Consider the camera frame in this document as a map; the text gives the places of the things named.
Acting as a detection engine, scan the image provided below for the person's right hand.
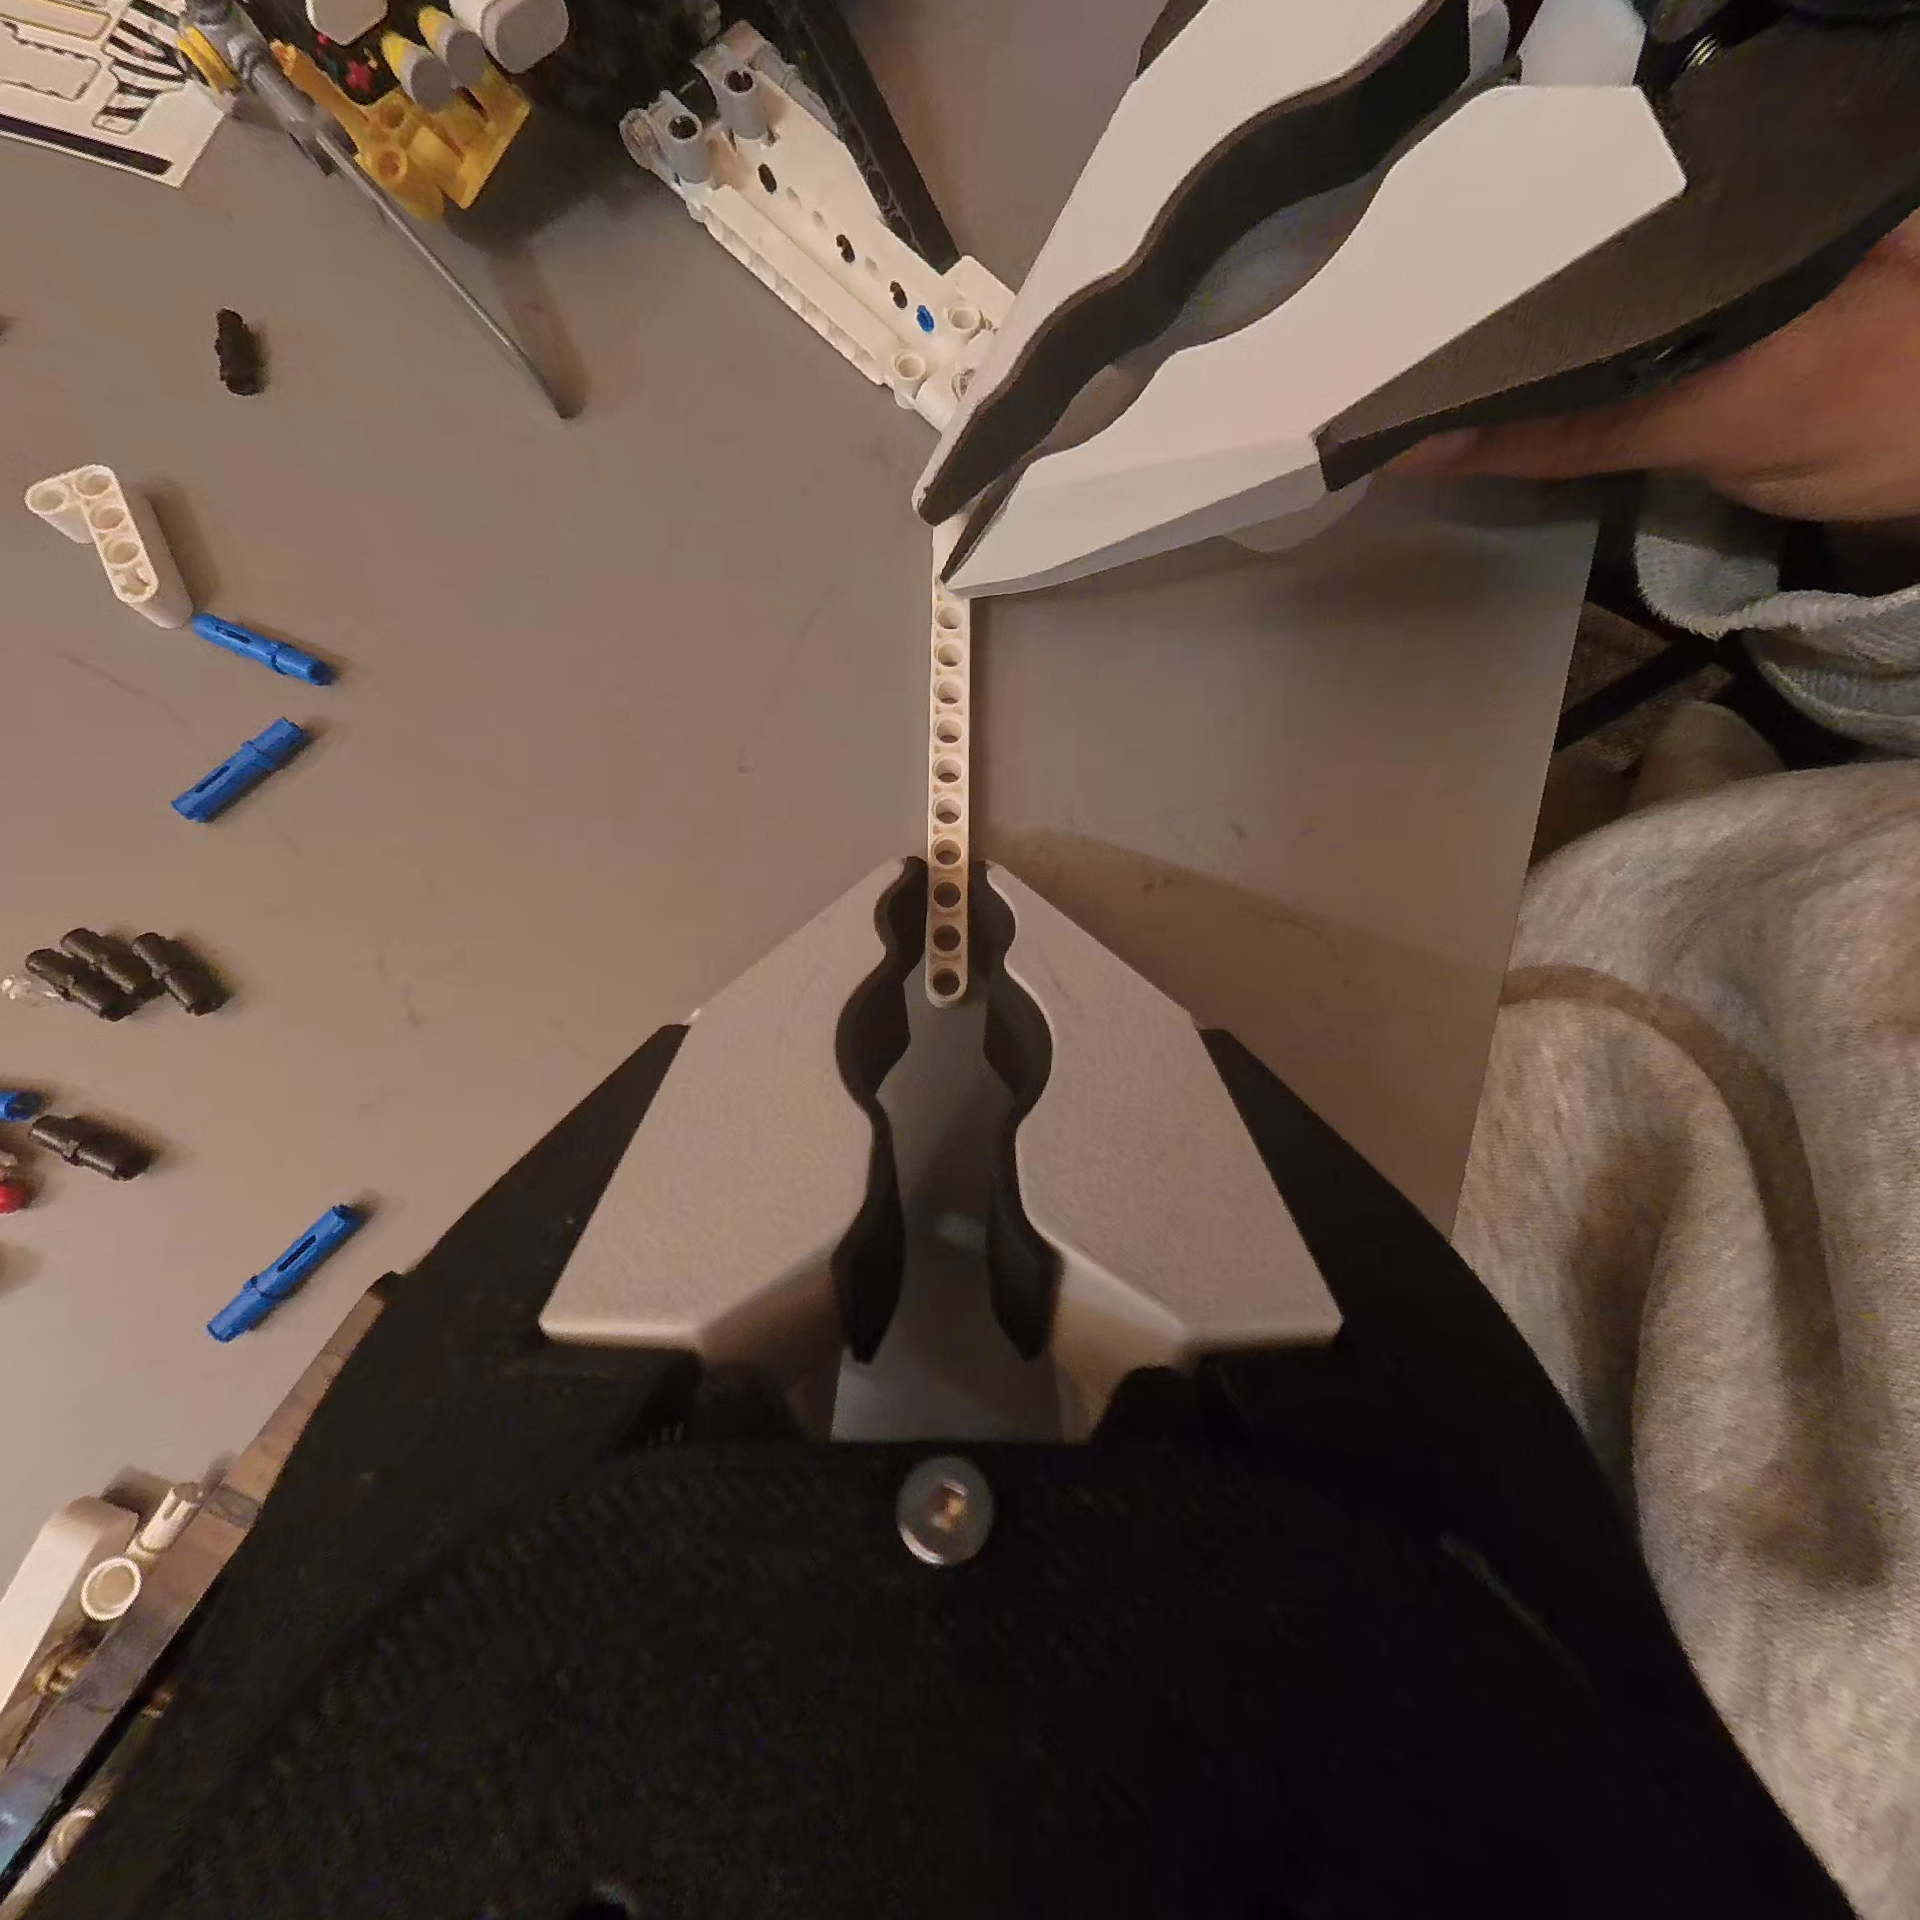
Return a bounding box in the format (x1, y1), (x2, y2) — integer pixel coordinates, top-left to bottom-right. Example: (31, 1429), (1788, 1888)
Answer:
(1410, 224), (1920, 528)

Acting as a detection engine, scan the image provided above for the person's right forearm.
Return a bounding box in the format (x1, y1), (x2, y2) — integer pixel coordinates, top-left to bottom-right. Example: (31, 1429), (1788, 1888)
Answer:
(1633, 504), (1920, 753)

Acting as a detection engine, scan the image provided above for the zebra striped sticker sheet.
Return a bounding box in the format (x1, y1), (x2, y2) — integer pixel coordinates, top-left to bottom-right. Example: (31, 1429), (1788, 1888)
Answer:
(0, 0), (227, 189)

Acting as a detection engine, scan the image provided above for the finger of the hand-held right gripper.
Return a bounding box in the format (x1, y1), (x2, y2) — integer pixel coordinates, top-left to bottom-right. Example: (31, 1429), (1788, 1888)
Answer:
(933, 83), (1690, 596)
(912, 0), (1473, 528)

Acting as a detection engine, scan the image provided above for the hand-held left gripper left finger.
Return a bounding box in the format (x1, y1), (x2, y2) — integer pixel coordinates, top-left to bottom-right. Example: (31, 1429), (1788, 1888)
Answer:
(537, 856), (929, 1413)

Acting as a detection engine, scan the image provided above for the white angled lego beam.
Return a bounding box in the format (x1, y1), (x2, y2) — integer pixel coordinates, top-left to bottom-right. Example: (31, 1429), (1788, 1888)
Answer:
(25, 465), (196, 633)

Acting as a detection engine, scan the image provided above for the partly built lego aircraft model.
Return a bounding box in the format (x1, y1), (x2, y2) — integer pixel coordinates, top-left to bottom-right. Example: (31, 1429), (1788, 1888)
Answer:
(180, 0), (1023, 433)

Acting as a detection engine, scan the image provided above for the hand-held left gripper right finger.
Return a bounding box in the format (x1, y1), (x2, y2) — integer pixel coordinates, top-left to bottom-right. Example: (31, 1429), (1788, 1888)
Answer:
(977, 865), (1341, 1426)

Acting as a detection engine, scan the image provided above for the long black flat bar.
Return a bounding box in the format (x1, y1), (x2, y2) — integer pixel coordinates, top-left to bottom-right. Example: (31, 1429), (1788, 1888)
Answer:
(0, 1276), (396, 1920)

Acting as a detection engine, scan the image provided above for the thick white lego beam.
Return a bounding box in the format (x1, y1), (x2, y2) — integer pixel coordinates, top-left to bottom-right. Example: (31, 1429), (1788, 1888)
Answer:
(0, 1499), (146, 1700)

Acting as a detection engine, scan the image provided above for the person's leg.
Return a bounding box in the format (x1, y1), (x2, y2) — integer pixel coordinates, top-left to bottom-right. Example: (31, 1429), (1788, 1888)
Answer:
(1536, 696), (1788, 873)

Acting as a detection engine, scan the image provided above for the long white lego beam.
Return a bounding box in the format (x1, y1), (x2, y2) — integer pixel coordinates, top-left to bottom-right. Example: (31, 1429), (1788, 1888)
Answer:
(921, 585), (980, 1008)

